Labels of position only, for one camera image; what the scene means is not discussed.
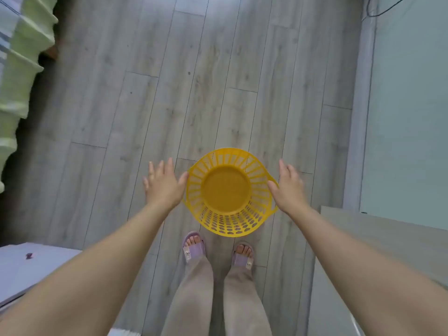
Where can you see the grey cabinet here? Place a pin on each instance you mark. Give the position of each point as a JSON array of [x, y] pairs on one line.
[[378, 234]]

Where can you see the person's left forearm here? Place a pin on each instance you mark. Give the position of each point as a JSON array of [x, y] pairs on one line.
[[87, 276]]

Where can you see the yellow plastic basket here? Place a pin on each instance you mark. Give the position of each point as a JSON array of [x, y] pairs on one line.
[[225, 188]]

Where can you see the person's left hand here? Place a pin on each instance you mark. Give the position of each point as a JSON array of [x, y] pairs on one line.
[[162, 187]]

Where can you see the light green ruffled bed skirt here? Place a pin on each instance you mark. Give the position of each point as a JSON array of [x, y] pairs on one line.
[[21, 66]]

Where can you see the purple right slipper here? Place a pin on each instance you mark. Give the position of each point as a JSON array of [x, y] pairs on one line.
[[242, 258]]

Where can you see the beige trousers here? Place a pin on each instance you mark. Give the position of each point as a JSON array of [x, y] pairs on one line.
[[196, 300]]

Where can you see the purple left slipper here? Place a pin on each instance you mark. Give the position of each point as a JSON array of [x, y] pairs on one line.
[[194, 249]]

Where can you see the person's right forearm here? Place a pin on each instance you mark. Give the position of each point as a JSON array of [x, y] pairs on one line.
[[367, 272]]

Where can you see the purple slipper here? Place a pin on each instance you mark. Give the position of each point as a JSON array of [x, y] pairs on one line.
[[242, 258], [194, 249]]

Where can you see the person's right hand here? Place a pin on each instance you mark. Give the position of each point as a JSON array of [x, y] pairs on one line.
[[290, 192]]

